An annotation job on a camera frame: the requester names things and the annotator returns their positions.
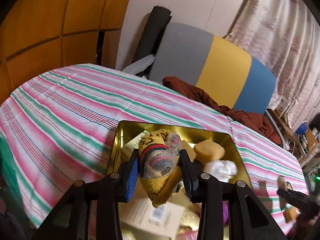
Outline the small tan sponge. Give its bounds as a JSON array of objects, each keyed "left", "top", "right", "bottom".
[{"left": 194, "top": 140, "right": 225, "bottom": 165}]

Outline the clear plastic ball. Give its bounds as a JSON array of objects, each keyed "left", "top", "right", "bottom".
[{"left": 203, "top": 160, "right": 238, "bottom": 183}]

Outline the yellow patterned sock bundle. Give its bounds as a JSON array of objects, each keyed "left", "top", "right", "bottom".
[{"left": 139, "top": 129, "right": 182, "bottom": 208}]

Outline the large tan sponge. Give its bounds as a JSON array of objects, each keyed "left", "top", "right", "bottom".
[{"left": 283, "top": 206, "right": 299, "bottom": 223}]

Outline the small cracker packet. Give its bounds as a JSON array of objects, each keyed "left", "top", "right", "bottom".
[{"left": 277, "top": 176, "right": 293, "bottom": 210}]

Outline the gold metal tin tray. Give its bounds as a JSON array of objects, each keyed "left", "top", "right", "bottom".
[{"left": 106, "top": 120, "right": 253, "bottom": 240}]

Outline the purple pouch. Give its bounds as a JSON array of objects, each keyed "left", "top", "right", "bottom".
[{"left": 222, "top": 202, "right": 229, "bottom": 225}]

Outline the cream perfume box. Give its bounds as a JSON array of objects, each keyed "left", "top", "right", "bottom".
[{"left": 119, "top": 198, "right": 184, "bottom": 238}]

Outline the wooden bedside desk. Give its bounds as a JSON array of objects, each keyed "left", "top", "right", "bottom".
[{"left": 265, "top": 109, "right": 318, "bottom": 163}]

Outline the rust brown blanket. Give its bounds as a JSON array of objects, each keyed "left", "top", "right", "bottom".
[{"left": 162, "top": 76, "right": 283, "bottom": 146}]

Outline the striped bed sheet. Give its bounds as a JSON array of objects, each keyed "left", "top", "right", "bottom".
[{"left": 1, "top": 64, "right": 308, "bottom": 232}]

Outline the grey yellow blue headboard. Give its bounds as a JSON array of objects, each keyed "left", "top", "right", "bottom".
[{"left": 149, "top": 23, "right": 276, "bottom": 114}]

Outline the black rolled mat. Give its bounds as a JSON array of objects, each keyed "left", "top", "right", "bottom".
[{"left": 132, "top": 6, "right": 172, "bottom": 63}]

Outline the patterned pink curtain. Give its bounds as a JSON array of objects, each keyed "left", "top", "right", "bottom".
[{"left": 226, "top": 0, "right": 319, "bottom": 129}]

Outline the white bed rail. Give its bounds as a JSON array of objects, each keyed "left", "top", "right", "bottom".
[{"left": 122, "top": 54, "right": 155, "bottom": 75}]

